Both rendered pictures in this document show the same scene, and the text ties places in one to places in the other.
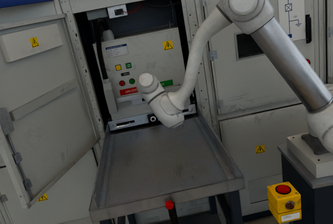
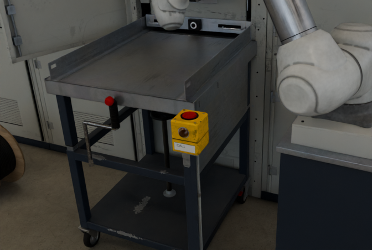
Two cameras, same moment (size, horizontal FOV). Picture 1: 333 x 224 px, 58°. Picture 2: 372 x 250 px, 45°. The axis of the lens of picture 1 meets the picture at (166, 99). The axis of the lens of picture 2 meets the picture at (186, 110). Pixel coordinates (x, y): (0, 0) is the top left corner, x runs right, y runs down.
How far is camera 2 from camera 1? 0.87 m
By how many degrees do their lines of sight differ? 28
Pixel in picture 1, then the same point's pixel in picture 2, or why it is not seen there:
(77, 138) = (98, 18)
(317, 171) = (293, 134)
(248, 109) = not seen: hidden behind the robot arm
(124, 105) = not seen: outside the picture
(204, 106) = (259, 27)
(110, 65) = not seen: outside the picture
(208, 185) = (155, 97)
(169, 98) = not seen: outside the picture
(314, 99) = (280, 25)
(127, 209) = (76, 91)
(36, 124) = not seen: outside the picture
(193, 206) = (223, 156)
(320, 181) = (289, 147)
